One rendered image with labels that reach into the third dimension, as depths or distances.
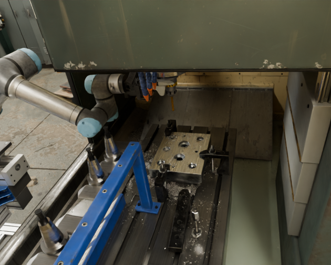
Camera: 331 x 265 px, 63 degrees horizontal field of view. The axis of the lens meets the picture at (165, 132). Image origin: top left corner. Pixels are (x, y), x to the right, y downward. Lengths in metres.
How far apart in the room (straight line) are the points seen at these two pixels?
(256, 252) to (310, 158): 0.65
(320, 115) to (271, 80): 1.33
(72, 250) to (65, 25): 0.50
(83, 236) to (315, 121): 0.63
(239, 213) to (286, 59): 1.02
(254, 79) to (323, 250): 1.37
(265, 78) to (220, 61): 1.48
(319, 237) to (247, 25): 0.60
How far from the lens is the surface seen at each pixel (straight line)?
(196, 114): 1.97
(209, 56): 0.58
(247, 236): 1.40
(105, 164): 0.89
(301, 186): 0.90
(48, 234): 0.69
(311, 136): 0.78
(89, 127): 1.00
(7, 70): 1.16
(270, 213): 1.50
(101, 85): 1.07
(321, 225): 0.86
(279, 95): 2.12
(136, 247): 1.05
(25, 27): 6.20
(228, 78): 2.05
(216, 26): 0.56
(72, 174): 1.58
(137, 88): 1.01
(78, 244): 0.70
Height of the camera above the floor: 1.76
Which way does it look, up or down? 34 degrees down
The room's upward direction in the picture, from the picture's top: 8 degrees counter-clockwise
